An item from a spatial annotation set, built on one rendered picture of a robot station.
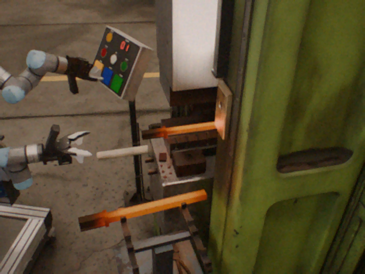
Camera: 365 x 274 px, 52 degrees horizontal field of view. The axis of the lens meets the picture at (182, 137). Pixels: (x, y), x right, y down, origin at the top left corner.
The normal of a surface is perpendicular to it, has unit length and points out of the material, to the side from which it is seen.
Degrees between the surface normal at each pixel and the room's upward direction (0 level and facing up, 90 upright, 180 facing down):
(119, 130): 0
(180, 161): 0
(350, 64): 89
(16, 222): 0
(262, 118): 89
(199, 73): 90
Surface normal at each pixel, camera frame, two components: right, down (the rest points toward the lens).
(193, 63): 0.24, 0.59
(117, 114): 0.01, -0.80
